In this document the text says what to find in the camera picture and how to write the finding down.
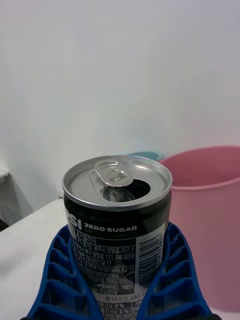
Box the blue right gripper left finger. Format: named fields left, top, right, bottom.
left=20, top=224, right=105, bottom=320

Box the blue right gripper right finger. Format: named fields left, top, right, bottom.
left=136, top=221, right=222, bottom=320

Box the black drink can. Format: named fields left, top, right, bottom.
left=61, top=154, right=173, bottom=320

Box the pink plastic bin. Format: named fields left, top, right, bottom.
left=159, top=145, right=240, bottom=312

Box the pale blue plastic bin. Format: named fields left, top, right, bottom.
left=131, top=151, right=162, bottom=161

